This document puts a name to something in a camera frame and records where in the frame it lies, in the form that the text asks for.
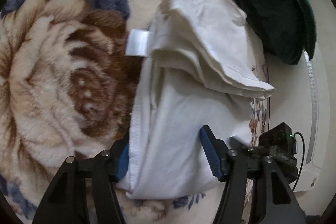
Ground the teal plush duvet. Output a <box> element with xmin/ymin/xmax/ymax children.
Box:
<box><xmin>194</xmin><ymin>0</ymin><xmax>316</xmax><ymax>66</ymax></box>

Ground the white t-shirt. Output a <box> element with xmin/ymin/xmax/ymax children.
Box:
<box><xmin>116</xmin><ymin>0</ymin><xmax>277</xmax><ymax>200</ymax></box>

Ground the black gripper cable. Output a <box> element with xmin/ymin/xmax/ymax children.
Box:
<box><xmin>292</xmin><ymin>131</ymin><xmax>306</xmax><ymax>189</ymax></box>

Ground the white appliance with strip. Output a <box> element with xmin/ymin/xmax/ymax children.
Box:
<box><xmin>291</xmin><ymin>0</ymin><xmax>332</xmax><ymax>192</ymax></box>

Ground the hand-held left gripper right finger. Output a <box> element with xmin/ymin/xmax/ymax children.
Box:
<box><xmin>199</xmin><ymin>125</ymin><xmax>307</xmax><ymax>224</ymax></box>

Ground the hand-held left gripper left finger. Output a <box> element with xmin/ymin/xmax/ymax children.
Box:
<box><xmin>31</xmin><ymin>131</ymin><xmax>131</xmax><ymax>224</ymax></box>

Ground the floral plush blanket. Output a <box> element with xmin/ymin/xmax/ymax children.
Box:
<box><xmin>0</xmin><ymin>0</ymin><xmax>270</xmax><ymax>224</ymax></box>

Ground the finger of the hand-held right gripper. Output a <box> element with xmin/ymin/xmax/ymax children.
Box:
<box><xmin>229</xmin><ymin>136</ymin><xmax>261</xmax><ymax>156</ymax></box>

